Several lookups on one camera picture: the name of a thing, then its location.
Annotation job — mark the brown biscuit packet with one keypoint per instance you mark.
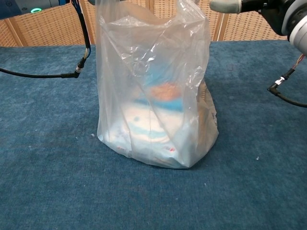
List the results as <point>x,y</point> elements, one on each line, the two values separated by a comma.
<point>206,119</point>

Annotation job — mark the pale blue smiley-face pack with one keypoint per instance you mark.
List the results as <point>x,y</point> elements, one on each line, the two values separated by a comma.
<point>144,134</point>

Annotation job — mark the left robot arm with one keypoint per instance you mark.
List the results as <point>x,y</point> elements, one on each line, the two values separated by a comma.
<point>21,7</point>

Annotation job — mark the blue carpet table cloth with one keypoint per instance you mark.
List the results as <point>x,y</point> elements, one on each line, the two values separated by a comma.
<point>48,155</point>

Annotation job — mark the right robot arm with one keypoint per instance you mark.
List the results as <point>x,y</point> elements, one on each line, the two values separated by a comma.
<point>298,26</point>

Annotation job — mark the clear plastic shopping bag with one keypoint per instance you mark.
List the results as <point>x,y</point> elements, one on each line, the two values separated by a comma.
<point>124,72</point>

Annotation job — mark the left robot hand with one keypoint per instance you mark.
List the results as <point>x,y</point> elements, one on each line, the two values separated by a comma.
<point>91,1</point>

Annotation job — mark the blue cookie box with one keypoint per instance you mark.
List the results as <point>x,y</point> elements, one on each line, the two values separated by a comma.
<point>165,95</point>

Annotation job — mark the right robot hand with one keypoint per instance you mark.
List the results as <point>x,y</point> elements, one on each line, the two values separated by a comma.
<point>271,14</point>

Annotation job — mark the rattan folding screen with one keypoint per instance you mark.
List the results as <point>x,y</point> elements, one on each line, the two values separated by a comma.
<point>43,31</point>

